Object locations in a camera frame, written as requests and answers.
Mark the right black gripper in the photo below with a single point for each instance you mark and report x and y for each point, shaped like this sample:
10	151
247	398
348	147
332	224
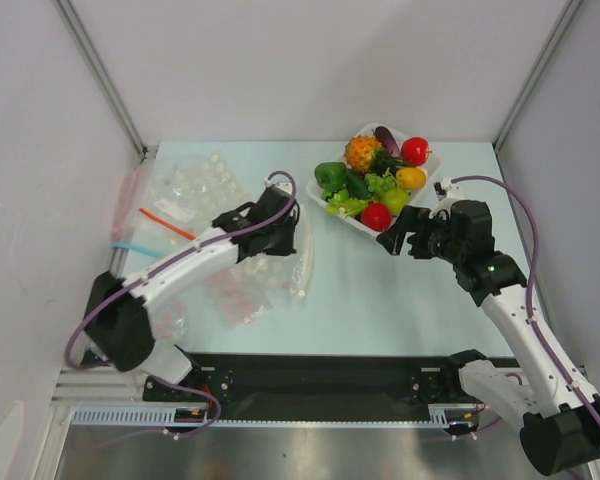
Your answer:
415	232

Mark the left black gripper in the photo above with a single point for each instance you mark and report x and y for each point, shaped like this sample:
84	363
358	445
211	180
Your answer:
287	247

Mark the red toy tomato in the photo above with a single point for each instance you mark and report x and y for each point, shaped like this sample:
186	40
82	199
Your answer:
377	217

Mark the clear white-dotted zip bag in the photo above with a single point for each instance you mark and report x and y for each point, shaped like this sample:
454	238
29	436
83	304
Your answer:
289	274

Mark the green toy grape bunch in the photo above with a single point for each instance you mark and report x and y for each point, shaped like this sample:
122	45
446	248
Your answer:
379	184

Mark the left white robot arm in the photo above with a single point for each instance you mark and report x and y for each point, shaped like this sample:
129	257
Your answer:
120	325

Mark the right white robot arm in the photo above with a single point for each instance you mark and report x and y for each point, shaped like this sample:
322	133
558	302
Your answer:
557	412

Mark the clear bag red dots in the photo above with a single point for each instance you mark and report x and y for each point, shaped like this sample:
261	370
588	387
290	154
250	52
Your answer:
237	301

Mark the clear bag pink dots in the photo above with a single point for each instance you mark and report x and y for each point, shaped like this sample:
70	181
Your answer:
169	322

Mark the green toy apple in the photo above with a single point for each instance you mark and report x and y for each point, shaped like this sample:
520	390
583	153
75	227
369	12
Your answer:
395	199

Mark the yellow toy lemon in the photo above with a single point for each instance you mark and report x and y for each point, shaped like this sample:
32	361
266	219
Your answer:
411	178

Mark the dark green toy cucumber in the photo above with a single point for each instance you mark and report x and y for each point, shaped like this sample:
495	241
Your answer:
356	186

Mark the red toy apple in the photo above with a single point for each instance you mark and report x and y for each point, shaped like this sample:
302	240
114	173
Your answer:
415	151

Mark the green toy bell pepper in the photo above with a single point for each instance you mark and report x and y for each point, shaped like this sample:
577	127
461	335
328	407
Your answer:
331	176

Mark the orange toy pineapple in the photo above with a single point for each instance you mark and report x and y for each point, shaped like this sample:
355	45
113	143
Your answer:
362	153

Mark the purple toy eggplant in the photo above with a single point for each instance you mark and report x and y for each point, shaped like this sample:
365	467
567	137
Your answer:
387	140

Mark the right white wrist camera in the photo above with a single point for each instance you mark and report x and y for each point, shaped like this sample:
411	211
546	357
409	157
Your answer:
448	191

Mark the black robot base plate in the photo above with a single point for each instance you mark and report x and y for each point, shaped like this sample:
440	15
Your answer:
314	388

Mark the white slotted cable duct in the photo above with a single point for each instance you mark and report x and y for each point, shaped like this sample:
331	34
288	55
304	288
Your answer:
189	417

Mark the right aluminium frame post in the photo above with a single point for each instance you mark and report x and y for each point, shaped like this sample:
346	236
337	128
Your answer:
549	50

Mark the aluminium frame post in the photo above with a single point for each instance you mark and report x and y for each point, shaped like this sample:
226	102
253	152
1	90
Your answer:
549	50
100	73

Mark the left aluminium frame post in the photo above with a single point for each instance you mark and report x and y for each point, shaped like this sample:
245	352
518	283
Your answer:
100	73

